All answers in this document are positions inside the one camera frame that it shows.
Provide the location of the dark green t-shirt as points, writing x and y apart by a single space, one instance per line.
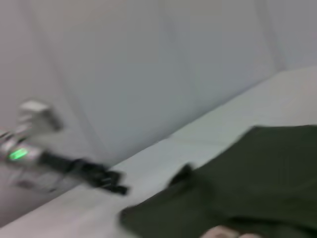
247 186

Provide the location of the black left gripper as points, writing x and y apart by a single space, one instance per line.
74 166

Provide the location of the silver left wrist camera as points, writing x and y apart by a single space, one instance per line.
39 115

